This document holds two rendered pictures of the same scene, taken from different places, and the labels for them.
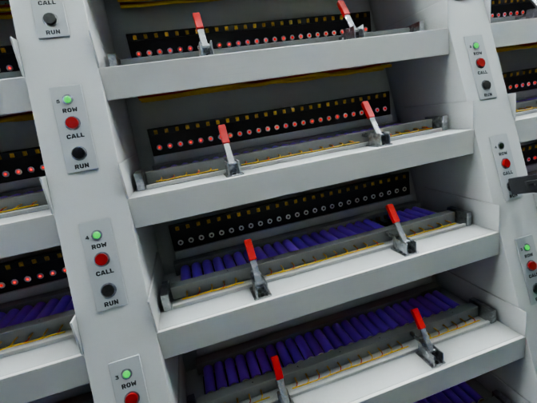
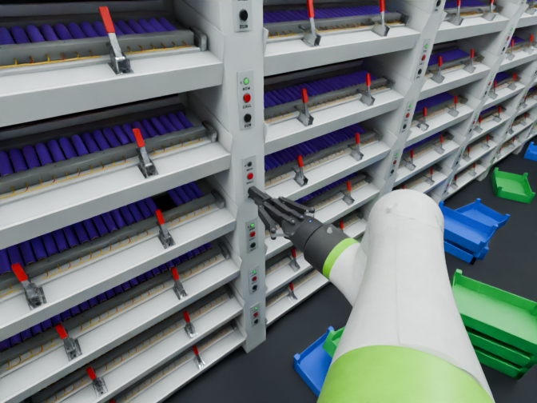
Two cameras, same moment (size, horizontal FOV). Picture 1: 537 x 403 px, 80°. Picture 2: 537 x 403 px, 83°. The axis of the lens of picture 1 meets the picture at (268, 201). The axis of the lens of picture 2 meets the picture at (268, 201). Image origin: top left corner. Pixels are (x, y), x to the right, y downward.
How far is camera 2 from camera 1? 43 cm
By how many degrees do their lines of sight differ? 44
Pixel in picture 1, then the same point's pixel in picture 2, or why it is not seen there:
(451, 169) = not seen: hidden behind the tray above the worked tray
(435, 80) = (212, 94)
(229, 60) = not seen: outside the picture
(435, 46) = (208, 79)
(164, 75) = not seen: outside the picture
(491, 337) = (221, 271)
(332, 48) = (90, 89)
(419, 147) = (182, 174)
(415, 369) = (169, 301)
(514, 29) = (284, 60)
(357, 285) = (125, 276)
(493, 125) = (247, 149)
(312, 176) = (77, 214)
